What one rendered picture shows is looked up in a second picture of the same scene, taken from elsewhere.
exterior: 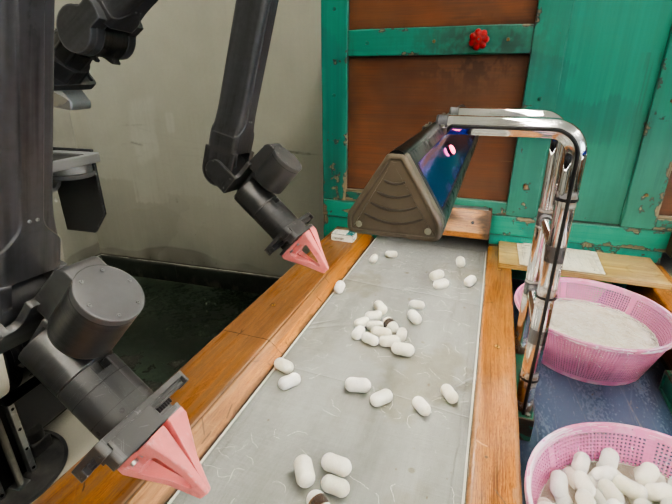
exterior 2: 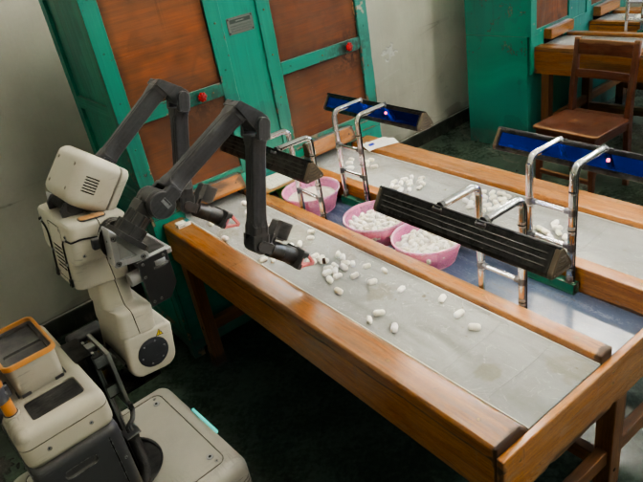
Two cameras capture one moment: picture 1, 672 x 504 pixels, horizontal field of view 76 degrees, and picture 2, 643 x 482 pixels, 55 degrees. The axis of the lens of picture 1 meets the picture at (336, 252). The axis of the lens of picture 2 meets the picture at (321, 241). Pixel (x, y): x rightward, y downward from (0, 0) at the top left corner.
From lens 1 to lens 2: 191 cm
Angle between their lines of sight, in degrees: 47
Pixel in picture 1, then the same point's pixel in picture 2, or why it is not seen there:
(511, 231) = not seen: hidden behind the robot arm
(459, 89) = (199, 121)
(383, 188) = (311, 170)
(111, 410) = (295, 251)
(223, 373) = (256, 269)
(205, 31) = not seen: outside the picture
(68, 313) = (286, 228)
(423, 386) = (301, 236)
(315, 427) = not seen: hidden behind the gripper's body
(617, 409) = (340, 213)
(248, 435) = (286, 272)
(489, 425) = (330, 227)
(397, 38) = (161, 108)
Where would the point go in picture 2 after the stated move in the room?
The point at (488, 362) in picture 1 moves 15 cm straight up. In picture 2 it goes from (309, 218) to (303, 186)
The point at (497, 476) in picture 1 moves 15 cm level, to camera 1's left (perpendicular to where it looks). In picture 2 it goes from (344, 231) to (323, 251)
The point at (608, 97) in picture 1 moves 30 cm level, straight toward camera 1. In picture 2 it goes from (259, 102) to (285, 116)
